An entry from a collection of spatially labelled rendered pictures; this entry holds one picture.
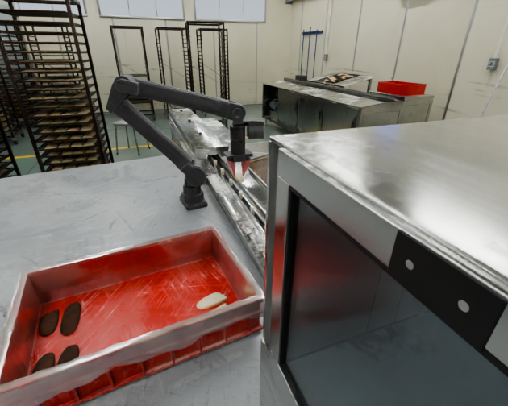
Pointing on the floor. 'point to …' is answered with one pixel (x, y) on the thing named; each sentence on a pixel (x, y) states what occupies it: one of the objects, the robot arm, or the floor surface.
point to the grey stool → (126, 133)
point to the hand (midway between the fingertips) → (238, 174)
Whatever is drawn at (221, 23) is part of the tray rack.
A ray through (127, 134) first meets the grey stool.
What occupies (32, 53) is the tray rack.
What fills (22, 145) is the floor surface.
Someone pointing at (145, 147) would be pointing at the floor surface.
